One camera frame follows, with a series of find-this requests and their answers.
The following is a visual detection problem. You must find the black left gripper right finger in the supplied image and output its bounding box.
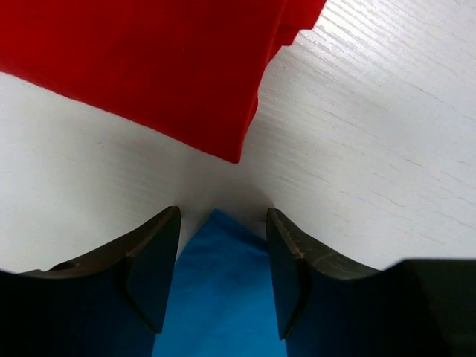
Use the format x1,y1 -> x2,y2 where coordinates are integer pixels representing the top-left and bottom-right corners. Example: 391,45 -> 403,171
266,208 -> 475,356

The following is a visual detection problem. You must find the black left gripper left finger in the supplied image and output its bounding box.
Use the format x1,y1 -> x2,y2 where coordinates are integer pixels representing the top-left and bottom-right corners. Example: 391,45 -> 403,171
1,206 -> 181,356

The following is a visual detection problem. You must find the blue t shirt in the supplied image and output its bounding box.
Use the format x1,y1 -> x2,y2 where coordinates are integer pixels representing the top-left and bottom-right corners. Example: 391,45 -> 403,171
152,210 -> 286,357

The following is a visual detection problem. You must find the red folded t shirt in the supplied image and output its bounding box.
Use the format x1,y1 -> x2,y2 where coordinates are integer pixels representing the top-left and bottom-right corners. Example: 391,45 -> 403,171
1,0 -> 324,163

